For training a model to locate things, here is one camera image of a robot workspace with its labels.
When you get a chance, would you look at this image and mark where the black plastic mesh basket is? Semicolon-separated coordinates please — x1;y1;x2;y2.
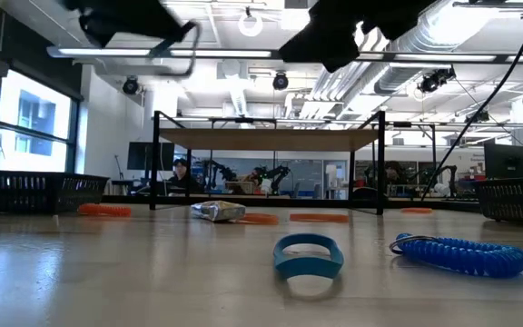
471;176;523;223
0;165;110;215

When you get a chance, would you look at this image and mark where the long ceiling light strip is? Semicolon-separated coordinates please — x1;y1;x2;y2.
45;45;523;64

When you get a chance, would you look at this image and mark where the silver yellow snack bar wrapper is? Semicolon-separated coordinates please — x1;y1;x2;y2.
190;200;247;223

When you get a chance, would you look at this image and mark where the large window with dark frame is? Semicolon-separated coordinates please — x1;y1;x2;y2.
0;67;81;174

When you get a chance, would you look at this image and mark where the blue spiral coil keychain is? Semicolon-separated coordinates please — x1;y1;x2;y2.
389;233;523;279

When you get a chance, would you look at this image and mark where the black ceiling device cluster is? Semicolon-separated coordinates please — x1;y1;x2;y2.
418;65;457;94

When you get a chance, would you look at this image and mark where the wooden shelf with black frame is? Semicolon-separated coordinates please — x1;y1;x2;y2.
150;110;387;216

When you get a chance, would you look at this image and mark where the black monitor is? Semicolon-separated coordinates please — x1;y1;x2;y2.
126;141;176;172
484;143;523;180

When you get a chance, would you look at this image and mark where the black metal table frame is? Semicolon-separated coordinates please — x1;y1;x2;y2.
101;193;483;214

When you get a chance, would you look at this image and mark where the black round ceiling device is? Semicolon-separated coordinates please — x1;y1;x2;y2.
122;75;141;95
271;71;290;91

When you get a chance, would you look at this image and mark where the blue silicone wristband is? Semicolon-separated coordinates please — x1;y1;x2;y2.
273;233;345;281

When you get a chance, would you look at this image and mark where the long black hanging cable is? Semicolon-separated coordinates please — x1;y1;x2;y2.
419;0;523;202

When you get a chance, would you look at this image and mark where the white hanging ring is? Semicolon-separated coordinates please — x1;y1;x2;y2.
237;6;264;38

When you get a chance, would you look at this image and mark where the person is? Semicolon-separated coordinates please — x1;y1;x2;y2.
168;157;202;192

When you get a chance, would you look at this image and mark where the orange spiral coil keychain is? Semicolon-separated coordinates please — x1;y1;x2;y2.
77;203;133;218

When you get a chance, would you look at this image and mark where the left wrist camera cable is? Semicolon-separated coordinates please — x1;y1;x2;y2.
150;20;201;79

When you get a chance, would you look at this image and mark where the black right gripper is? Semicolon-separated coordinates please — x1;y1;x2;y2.
279;0;439;74

